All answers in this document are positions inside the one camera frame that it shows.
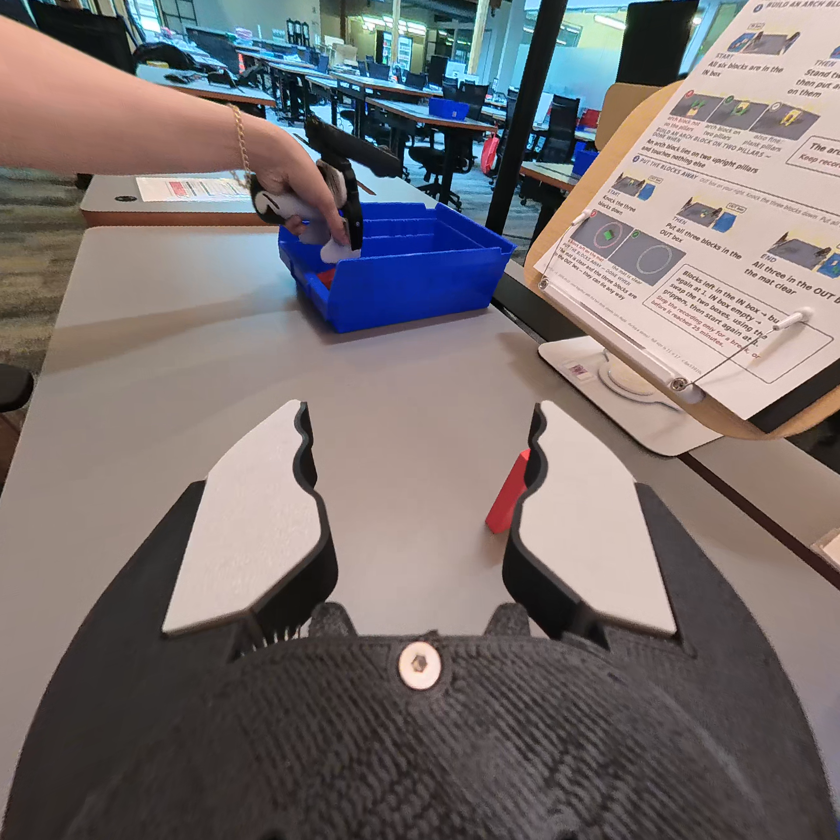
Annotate printed paper sheet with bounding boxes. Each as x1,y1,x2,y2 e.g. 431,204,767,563
136,176,253,203

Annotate black panel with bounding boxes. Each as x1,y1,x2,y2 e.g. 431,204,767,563
617,0,700,86

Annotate person's left forearm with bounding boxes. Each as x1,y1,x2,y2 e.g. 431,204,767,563
0,13,253,191

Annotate printed instruction sheet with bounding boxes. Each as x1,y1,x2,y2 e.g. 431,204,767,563
535,0,840,421

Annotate person's left hand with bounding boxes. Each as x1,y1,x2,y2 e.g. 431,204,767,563
244,121,351,247

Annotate gold chain bracelet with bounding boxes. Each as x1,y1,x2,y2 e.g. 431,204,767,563
226,101,255,194

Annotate black pillar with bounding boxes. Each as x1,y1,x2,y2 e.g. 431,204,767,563
486,0,568,219

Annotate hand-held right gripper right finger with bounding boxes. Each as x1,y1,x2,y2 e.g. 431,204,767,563
502,400,677,641

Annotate grey office table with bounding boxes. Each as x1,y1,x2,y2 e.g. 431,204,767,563
364,95,503,204
79,167,434,228
134,63,277,120

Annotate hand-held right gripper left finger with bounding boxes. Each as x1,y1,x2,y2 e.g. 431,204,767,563
162,400,339,641

